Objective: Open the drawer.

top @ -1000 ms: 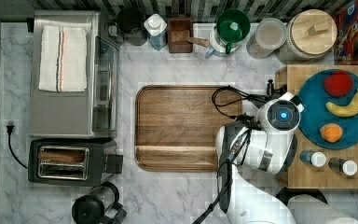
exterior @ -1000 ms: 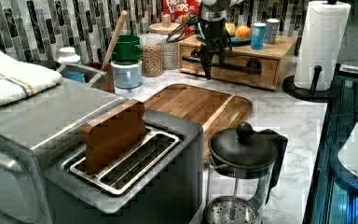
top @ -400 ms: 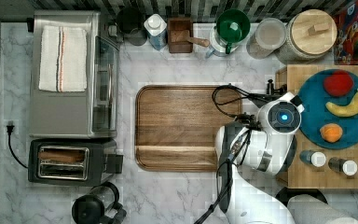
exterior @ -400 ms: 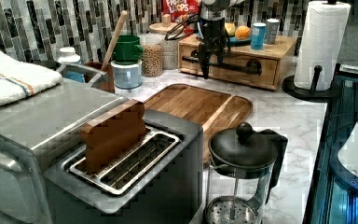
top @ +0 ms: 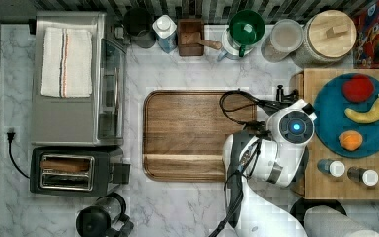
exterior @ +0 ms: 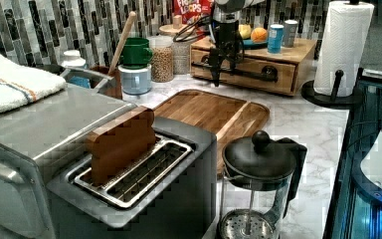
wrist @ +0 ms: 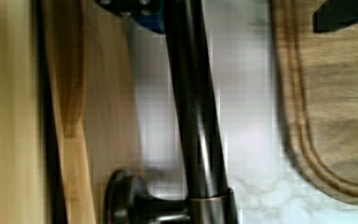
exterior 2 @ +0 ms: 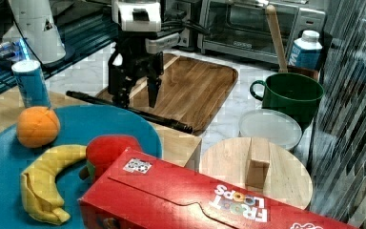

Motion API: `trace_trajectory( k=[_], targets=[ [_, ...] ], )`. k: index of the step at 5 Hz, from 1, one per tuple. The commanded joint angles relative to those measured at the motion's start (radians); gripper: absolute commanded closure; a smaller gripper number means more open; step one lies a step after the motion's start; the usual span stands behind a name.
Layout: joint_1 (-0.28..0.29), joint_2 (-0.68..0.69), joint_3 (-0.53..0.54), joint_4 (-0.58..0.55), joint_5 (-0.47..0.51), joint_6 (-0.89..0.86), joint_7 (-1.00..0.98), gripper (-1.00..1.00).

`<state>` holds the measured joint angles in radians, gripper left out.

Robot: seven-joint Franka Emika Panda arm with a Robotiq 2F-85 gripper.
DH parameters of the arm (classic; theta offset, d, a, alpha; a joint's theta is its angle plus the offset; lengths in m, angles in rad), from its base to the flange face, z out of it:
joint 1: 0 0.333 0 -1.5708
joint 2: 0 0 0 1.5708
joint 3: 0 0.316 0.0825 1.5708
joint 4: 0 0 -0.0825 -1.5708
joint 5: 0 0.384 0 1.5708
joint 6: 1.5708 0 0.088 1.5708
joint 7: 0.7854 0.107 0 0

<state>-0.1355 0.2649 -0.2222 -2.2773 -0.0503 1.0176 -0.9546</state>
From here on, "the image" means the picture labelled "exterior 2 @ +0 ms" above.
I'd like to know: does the wooden spoon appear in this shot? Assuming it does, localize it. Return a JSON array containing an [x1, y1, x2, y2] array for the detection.
[[265, 5, 288, 73]]

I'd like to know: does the black drawer handle bar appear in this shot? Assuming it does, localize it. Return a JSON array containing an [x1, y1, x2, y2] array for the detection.
[[66, 91, 193, 135]]

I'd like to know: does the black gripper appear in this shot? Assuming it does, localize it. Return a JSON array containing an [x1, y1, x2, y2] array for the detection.
[[108, 31, 164, 108]]

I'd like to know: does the red cereal box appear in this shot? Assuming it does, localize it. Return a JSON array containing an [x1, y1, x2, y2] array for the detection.
[[79, 149, 356, 229]]

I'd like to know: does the teal plate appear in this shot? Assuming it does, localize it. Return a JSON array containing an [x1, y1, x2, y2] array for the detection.
[[0, 105, 162, 229]]

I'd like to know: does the glass jar with plastic lid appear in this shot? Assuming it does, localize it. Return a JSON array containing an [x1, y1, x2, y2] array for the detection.
[[238, 109, 302, 151]]

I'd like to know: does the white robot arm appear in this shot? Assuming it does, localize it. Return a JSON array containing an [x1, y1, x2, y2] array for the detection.
[[108, 0, 183, 108]]

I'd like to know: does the blue white bottle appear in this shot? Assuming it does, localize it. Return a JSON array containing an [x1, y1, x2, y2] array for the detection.
[[288, 30, 323, 70]]

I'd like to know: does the blue can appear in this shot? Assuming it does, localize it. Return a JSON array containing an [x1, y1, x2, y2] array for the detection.
[[11, 60, 51, 108]]

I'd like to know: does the yellow plush banana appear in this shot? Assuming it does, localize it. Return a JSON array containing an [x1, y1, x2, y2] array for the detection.
[[20, 144, 87, 225]]

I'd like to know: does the stainless toaster oven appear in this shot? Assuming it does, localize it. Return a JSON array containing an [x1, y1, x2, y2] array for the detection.
[[198, 0, 326, 64]]

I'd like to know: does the glass jar with wooden lid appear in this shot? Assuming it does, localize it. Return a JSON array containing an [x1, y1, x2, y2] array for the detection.
[[199, 137, 313, 209]]

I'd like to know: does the red plush apple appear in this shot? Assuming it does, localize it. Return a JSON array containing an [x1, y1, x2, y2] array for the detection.
[[79, 135, 142, 182]]

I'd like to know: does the orange plush fruit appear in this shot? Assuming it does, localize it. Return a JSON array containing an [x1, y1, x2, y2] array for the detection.
[[16, 106, 61, 148]]

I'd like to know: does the green mug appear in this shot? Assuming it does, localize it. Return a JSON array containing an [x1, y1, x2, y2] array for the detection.
[[249, 73, 324, 131]]

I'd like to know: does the wooden cutting board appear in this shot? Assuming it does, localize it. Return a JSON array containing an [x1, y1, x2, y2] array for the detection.
[[94, 52, 239, 136]]

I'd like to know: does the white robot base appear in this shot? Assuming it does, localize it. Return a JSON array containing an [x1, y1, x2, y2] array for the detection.
[[3, 0, 66, 64]]

